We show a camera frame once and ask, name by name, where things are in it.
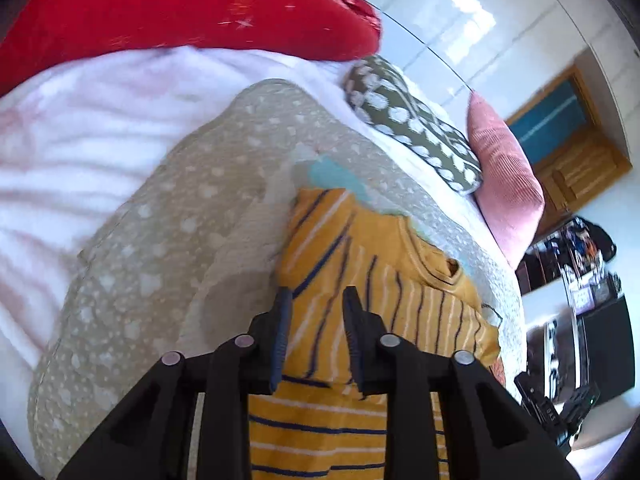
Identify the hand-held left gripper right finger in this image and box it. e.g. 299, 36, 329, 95
342, 286, 581, 480

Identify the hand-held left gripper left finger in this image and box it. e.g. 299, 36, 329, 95
57, 287, 293, 480

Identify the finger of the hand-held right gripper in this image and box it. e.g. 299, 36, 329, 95
514, 372, 560, 445
556, 382, 601, 456

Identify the yellow striped knit sweater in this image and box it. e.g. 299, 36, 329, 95
247, 187, 502, 480

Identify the black furniture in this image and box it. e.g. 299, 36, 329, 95
525, 295, 636, 411

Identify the heart patterned quilt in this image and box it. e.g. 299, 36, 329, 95
27, 78, 526, 480

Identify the cluttered open shelf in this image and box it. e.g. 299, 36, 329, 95
515, 215, 621, 296

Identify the olive hedgehog print pillow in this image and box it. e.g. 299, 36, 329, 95
342, 55, 485, 196

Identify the wooden door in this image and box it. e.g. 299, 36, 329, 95
505, 66, 632, 226

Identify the white pink blanket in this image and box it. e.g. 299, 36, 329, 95
0, 46, 523, 466

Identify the blue door curtain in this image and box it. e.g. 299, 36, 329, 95
511, 80, 581, 143

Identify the white glossy wardrobe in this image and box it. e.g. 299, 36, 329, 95
280, 0, 596, 126

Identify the red star print pillow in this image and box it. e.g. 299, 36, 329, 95
0, 0, 383, 96

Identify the pink corduroy cushion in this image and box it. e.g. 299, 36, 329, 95
466, 91, 546, 268

